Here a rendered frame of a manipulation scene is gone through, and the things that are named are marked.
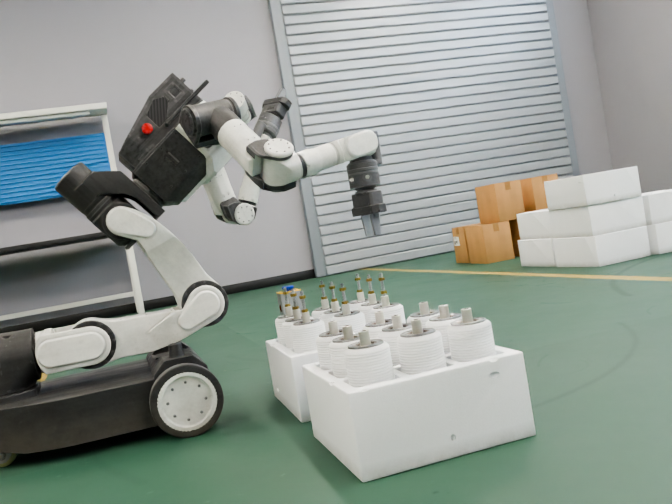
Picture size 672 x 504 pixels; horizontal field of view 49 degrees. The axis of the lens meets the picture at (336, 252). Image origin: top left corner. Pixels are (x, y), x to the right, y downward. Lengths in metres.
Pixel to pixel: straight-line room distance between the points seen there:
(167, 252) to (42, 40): 5.27
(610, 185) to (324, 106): 3.63
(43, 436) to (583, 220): 3.30
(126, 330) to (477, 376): 1.14
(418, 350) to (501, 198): 4.35
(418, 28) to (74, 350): 6.29
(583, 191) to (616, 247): 0.39
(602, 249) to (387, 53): 3.96
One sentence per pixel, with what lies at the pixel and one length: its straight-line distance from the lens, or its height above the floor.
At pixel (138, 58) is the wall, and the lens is 7.34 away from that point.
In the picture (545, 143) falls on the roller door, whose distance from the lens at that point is 8.42.
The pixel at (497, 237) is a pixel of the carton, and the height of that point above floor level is 0.19.
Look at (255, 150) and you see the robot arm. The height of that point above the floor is 0.73.
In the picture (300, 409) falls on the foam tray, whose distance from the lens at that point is 1.99.
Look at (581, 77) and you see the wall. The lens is 8.96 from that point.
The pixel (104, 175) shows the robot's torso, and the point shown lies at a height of 0.76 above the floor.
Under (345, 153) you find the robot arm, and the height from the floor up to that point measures 0.69.
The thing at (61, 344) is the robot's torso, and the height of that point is 0.30.
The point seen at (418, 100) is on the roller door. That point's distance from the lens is 7.79.
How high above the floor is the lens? 0.51
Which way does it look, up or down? 2 degrees down
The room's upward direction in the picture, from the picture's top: 10 degrees counter-clockwise
